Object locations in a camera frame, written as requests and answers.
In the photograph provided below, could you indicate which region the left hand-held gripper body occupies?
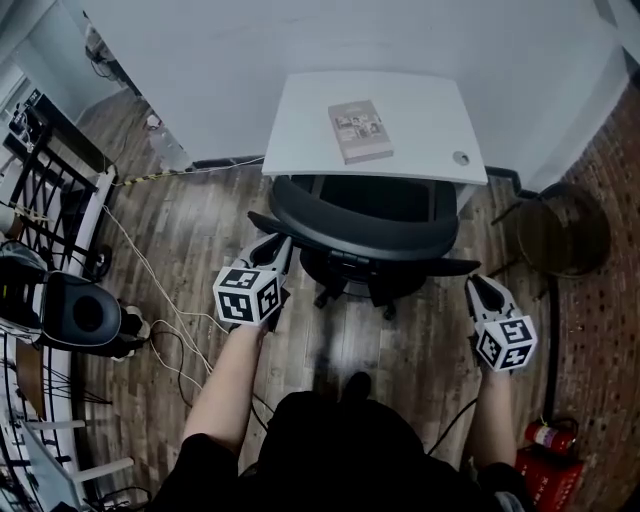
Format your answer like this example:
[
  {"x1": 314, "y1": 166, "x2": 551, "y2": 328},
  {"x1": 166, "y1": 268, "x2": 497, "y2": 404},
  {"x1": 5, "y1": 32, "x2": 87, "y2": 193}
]
[{"x1": 212, "y1": 266, "x2": 294, "y2": 334}]

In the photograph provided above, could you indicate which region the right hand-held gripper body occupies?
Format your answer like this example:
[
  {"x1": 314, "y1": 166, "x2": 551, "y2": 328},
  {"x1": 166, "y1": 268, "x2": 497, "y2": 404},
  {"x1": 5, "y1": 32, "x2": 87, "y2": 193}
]
[{"x1": 472, "y1": 309, "x2": 539, "y2": 375}]

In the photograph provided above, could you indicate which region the black office chair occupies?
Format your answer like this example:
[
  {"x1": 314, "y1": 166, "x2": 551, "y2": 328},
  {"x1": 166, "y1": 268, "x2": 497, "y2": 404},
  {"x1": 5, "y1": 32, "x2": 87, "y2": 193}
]
[{"x1": 247, "y1": 174, "x2": 484, "y2": 321}]

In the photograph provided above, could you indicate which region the person's left forearm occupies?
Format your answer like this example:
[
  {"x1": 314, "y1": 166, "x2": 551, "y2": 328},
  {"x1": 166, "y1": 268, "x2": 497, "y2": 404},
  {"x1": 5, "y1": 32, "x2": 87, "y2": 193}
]
[{"x1": 182, "y1": 323, "x2": 269, "y2": 456}]

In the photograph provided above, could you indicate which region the person's right forearm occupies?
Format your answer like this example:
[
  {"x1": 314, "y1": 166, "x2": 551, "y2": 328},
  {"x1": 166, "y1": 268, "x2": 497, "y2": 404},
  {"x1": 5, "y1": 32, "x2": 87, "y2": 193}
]
[{"x1": 464, "y1": 368, "x2": 519, "y2": 469}]

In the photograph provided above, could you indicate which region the black floor pipe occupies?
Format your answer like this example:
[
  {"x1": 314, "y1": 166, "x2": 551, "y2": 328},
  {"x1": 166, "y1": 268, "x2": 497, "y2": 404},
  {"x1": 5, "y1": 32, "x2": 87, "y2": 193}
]
[{"x1": 543, "y1": 273, "x2": 562, "y2": 426}]

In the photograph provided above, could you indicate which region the brown wicker chair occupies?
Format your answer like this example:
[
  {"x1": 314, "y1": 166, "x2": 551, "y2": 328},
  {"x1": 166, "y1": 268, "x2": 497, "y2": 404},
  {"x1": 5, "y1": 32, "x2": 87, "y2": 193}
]
[{"x1": 489, "y1": 180, "x2": 614, "y2": 301}]

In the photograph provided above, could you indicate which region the red fire extinguisher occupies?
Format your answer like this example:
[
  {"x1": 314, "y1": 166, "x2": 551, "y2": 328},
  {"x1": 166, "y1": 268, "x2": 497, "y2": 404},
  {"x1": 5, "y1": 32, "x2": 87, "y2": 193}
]
[{"x1": 523, "y1": 417, "x2": 581, "y2": 456}]

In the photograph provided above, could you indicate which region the white table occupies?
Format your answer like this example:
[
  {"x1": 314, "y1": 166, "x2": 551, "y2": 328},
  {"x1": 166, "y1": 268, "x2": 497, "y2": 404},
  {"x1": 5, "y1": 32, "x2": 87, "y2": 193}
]
[
  {"x1": 261, "y1": 71, "x2": 489, "y2": 214},
  {"x1": 0, "y1": 414, "x2": 136, "y2": 512}
]

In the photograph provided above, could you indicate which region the person's black shoe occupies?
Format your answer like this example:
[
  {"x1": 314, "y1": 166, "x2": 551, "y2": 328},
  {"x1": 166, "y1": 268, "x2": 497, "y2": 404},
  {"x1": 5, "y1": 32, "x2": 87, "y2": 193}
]
[{"x1": 343, "y1": 371, "x2": 374, "y2": 404}]

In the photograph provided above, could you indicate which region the red extinguisher box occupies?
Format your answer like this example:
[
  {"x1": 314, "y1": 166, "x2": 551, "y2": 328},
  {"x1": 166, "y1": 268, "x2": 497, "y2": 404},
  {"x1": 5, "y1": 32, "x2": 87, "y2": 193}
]
[{"x1": 513, "y1": 446, "x2": 586, "y2": 512}]

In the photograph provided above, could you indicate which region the grey book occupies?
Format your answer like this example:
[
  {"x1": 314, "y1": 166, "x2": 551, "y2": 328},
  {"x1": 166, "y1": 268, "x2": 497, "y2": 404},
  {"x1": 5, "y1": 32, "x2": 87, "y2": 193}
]
[{"x1": 327, "y1": 99, "x2": 396, "y2": 166}]

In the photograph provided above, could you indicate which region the person's black clothing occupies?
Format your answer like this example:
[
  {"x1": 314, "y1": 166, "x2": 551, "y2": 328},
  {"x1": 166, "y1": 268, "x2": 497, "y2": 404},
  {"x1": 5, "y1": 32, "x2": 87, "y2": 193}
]
[{"x1": 149, "y1": 389, "x2": 534, "y2": 512}]

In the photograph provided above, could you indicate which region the black metal railing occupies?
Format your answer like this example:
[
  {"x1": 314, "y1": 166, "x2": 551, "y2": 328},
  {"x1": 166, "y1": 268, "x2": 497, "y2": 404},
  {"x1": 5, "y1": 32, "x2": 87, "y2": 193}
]
[{"x1": 0, "y1": 94, "x2": 119, "y2": 281}]

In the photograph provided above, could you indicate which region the black floor cable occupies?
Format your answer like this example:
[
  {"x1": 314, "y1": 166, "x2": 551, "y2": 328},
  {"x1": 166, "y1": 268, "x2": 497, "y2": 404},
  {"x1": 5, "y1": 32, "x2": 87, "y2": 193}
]
[{"x1": 147, "y1": 319, "x2": 211, "y2": 409}]

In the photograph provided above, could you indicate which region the white floor cable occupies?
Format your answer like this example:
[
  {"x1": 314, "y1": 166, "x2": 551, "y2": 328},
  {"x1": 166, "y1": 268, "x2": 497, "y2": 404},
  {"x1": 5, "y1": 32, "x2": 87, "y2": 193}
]
[{"x1": 102, "y1": 204, "x2": 221, "y2": 386}]

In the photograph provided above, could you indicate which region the yellow black striped cable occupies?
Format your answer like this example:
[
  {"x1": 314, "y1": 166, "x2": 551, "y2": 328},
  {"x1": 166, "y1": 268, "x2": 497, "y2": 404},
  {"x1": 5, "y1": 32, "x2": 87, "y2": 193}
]
[{"x1": 110, "y1": 167, "x2": 194, "y2": 189}]

